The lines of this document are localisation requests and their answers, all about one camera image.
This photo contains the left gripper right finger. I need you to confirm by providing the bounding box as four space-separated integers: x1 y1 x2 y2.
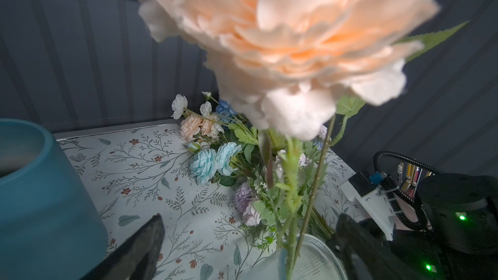
326 214 424 279

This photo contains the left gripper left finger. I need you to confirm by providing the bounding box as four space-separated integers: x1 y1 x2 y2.
83 215 165 279

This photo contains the clear glass vase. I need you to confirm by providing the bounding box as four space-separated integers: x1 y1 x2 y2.
240 234 348 280

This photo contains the orange gerbera flower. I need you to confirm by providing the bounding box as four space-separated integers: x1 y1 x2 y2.
291 114 337 273

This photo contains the peach peony stem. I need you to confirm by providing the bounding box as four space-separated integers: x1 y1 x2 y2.
121 0 472 280

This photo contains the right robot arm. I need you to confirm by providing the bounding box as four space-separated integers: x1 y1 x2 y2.
389 174 497 279

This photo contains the teal ceramic vase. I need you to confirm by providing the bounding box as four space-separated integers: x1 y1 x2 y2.
1 119 108 279

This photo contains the coloured pencils bunch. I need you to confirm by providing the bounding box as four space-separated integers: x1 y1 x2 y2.
397 162 433 199

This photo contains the light blue flower stem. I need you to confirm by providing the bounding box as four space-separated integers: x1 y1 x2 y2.
189 142 242 185

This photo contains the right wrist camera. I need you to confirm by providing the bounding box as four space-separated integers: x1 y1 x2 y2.
339 172 396 241

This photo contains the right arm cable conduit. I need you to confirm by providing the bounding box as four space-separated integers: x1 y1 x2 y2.
372 150 446 232

